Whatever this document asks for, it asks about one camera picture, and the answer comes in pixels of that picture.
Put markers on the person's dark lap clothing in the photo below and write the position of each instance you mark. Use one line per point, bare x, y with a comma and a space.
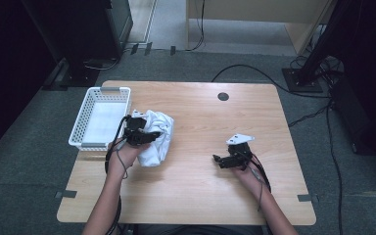
192, 230

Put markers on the black stand base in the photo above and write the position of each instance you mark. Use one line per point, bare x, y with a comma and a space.
78, 76

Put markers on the dark round table grommet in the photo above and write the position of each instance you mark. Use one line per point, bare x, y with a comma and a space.
223, 96

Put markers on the black square stand base plate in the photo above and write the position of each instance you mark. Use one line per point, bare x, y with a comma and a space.
302, 85

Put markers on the black slanted stand pole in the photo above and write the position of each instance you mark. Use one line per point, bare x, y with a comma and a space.
319, 42

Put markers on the grey tape strip on table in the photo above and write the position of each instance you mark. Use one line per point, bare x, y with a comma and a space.
306, 197
67, 194

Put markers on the white T-shirt with blue print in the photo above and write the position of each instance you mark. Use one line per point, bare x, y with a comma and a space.
160, 147

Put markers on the light wooden desk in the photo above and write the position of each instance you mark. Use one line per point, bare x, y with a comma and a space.
258, 9

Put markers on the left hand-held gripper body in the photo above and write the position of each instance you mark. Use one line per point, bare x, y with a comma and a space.
136, 125

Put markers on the person's left hand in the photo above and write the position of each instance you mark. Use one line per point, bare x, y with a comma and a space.
125, 158

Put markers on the dark equipment box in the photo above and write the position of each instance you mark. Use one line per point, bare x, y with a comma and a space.
362, 120

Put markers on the dark cabinet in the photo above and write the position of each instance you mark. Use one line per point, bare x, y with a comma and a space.
88, 26

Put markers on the white plastic mesh basket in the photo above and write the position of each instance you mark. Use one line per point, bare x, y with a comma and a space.
81, 120

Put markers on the person's right hand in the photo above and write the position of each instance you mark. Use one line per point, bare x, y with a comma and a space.
251, 178

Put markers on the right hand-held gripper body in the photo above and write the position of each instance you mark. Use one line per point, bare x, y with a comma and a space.
240, 153

